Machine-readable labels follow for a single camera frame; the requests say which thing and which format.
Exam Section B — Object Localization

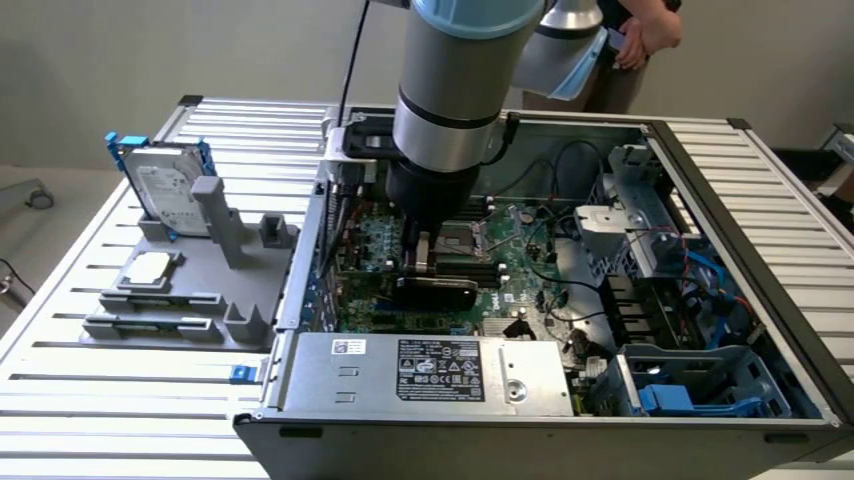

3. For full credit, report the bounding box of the blue disk bay clip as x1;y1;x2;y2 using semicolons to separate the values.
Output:
636;382;697;417

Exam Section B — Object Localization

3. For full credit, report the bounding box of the grey equipment beside table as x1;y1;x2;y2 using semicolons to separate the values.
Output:
814;122;854;202

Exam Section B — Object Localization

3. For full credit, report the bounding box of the open black PC case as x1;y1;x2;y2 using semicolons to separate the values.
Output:
231;103;854;467

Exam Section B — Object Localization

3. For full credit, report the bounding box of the blue data wire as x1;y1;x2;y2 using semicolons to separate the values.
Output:
685;247;738;352

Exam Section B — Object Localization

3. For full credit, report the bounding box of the grey metal drive cage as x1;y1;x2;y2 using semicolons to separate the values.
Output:
571;142;675;281

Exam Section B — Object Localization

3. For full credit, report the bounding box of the person's trunk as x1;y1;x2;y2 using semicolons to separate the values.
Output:
578;0;683;114

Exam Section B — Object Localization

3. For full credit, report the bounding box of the CPU socket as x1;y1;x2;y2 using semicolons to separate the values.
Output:
432;218;490;257

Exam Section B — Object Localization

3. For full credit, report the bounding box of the green motherboard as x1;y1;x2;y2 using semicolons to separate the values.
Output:
331;192;583;337

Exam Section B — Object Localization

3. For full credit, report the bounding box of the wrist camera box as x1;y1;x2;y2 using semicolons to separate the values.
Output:
323;110;398;167

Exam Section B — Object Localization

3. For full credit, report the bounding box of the black internal power wire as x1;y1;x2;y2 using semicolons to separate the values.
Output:
516;139;606;204

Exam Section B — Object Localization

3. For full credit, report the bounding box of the silver CPU chip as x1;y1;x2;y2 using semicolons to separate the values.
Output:
121;251;183;287

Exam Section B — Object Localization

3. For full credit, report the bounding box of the hard disk with blue bracket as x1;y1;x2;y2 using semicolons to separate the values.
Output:
104;131;215;240

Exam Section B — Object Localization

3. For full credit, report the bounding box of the black graphics card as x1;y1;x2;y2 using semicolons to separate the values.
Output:
391;273;480;312

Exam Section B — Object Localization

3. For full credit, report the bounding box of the grey disk bay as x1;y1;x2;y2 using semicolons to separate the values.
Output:
611;342;799;419

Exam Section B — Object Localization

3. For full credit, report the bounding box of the silver chipset heat sink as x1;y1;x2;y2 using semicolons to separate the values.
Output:
478;318;530;346

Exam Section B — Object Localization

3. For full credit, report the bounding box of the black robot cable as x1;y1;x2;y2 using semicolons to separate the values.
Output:
335;0;372;127

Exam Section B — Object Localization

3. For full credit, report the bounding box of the person's hand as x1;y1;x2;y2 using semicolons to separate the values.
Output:
615;10;685;70

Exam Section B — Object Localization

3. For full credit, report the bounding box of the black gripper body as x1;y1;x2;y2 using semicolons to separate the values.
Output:
384;158;483;238

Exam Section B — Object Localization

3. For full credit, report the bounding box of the grey parts rack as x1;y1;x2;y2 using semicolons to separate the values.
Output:
77;175;303;352

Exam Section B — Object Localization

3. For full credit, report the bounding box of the silver power supply unit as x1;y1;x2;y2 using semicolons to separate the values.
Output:
275;331;576;418

